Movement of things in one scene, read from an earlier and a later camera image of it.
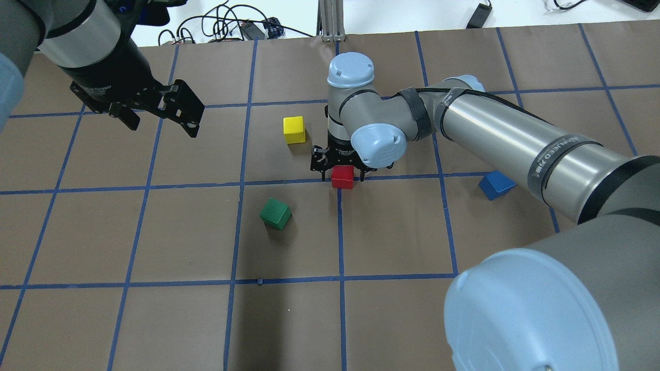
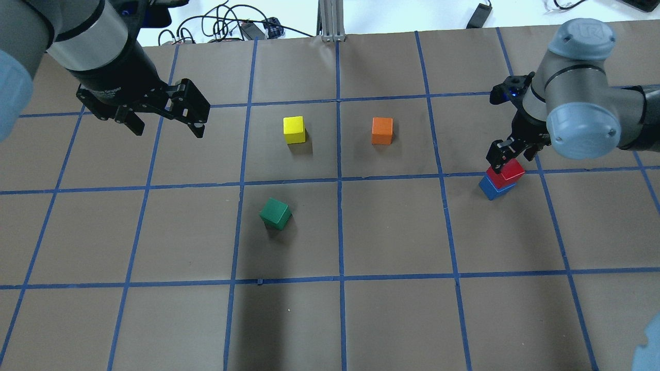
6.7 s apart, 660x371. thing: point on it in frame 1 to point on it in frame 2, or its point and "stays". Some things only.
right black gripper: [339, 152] to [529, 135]
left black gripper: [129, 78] stays
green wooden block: [276, 214] stays
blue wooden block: [496, 184] stays
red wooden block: [342, 176] to [511, 172]
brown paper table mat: [147, 250] stays
